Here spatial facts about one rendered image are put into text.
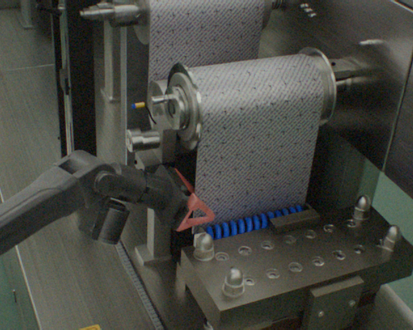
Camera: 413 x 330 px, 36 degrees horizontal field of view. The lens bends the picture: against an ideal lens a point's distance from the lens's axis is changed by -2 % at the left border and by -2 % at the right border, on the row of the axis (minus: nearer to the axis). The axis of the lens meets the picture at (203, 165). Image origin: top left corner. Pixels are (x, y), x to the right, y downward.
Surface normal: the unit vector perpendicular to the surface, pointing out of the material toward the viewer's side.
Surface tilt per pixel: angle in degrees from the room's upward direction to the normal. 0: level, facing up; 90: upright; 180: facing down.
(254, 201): 90
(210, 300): 90
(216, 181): 90
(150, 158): 0
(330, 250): 0
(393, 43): 90
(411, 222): 0
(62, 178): 12
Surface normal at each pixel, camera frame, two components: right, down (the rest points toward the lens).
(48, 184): -0.15, -0.81
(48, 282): 0.06, -0.83
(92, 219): -0.65, -0.12
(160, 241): 0.40, 0.53
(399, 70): -0.91, 0.18
